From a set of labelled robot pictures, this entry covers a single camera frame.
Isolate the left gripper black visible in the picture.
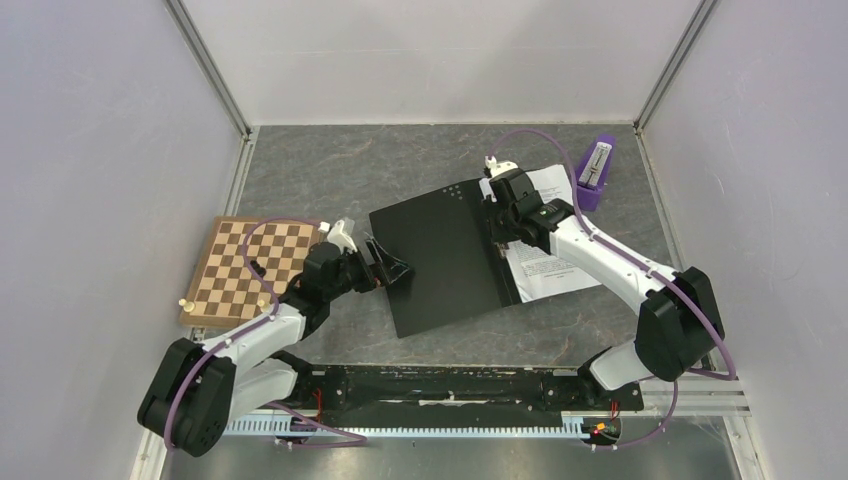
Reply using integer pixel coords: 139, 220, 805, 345
324, 238, 409, 302

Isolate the printed paper sheet top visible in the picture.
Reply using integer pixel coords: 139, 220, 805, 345
502, 164, 600, 303

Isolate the teal folder black inside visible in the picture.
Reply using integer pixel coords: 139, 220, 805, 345
369, 180, 522, 338

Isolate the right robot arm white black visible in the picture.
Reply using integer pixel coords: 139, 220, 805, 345
484, 162, 728, 408

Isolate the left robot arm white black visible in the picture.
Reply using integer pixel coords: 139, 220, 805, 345
137, 239, 413, 457

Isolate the purple metronome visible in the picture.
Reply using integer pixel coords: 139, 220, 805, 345
576, 134, 616, 211

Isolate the wooden chessboard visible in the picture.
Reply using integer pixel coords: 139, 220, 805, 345
179, 216, 323, 329

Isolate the white chess pawn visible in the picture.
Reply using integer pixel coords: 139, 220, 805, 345
178, 298, 196, 313

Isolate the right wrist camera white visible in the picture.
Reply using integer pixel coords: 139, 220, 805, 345
484, 155, 518, 179

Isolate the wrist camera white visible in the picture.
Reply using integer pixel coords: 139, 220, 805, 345
484, 155, 518, 179
318, 217, 358, 252

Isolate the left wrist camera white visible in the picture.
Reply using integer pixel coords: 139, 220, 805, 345
318, 217, 358, 252

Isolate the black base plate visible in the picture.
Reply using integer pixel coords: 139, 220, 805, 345
281, 365, 644, 429

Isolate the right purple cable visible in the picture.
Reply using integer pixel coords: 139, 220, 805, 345
486, 129, 738, 452

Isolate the purple cable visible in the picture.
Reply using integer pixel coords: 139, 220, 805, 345
486, 129, 738, 452
162, 218, 369, 453

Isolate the aluminium frame rail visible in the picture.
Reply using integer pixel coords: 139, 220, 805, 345
148, 377, 753, 417

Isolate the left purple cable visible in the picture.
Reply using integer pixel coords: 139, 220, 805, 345
162, 218, 369, 453

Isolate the white toothed cable duct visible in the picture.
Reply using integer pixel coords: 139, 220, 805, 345
224, 411, 589, 440

